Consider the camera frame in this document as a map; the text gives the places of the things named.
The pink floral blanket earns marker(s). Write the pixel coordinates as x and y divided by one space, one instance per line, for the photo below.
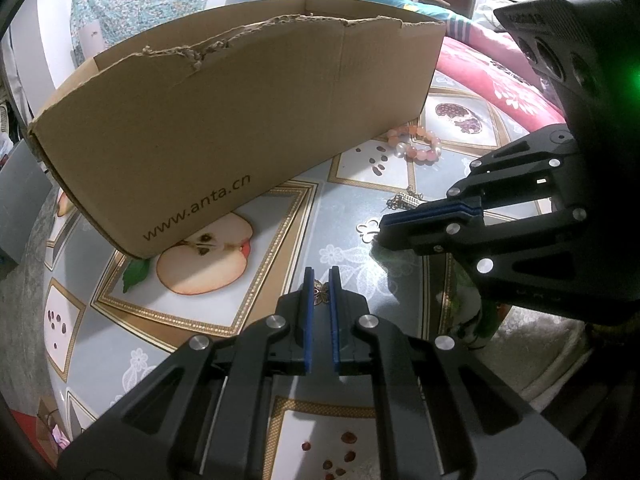
480 70

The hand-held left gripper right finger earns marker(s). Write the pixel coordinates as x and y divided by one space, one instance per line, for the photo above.
335 320

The fruit print tablecloth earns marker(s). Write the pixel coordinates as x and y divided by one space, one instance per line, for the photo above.
320 230

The gold butterfly earring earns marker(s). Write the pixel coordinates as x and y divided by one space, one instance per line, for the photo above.
320 294

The white paper roll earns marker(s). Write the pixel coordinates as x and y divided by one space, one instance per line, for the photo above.
92 37

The white butterfly pendant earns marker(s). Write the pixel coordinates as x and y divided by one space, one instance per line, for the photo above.
367 229

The teal floral wall cloth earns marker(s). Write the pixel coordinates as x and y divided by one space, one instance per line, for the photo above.
140 0

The grey box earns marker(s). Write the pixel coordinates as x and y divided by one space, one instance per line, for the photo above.
20 195

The brown cardboard box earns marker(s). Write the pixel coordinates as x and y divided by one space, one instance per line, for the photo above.
200 135

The beige fleece blanket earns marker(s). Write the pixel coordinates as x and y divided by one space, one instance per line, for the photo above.
540 360

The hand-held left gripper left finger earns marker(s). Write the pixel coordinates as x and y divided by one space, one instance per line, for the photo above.
308 320

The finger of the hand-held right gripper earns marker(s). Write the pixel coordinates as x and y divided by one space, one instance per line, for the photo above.
525 165
440 232

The silver bar pendant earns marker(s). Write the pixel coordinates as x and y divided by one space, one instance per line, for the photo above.
406 201

